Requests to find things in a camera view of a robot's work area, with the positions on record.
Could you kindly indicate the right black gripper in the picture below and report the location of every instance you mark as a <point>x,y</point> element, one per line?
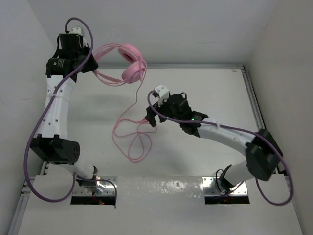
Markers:
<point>150,116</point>

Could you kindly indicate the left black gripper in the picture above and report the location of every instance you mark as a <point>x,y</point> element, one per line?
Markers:
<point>92,65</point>

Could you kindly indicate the pink headphones with cable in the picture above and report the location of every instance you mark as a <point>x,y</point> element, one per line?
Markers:
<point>135,72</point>

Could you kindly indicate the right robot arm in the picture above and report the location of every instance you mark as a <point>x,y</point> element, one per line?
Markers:
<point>259,148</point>

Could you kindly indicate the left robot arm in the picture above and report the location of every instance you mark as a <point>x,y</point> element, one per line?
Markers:
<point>51,143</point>

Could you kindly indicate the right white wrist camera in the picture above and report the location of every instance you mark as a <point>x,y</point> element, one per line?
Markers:
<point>162,93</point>

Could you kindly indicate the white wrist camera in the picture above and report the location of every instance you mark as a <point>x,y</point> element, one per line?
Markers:
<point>162,93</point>
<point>77,30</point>

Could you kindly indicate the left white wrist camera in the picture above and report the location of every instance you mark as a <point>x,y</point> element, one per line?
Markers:
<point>77,30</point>

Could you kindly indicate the aluminium table frame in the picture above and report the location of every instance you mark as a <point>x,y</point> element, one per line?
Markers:
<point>163,194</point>

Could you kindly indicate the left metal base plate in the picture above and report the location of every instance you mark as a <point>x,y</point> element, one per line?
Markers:
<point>105,186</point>

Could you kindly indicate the metal base plate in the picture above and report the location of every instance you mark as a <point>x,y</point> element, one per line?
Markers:
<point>105,186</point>
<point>211,189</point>

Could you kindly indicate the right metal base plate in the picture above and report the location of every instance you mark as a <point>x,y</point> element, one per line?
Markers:
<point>211,189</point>

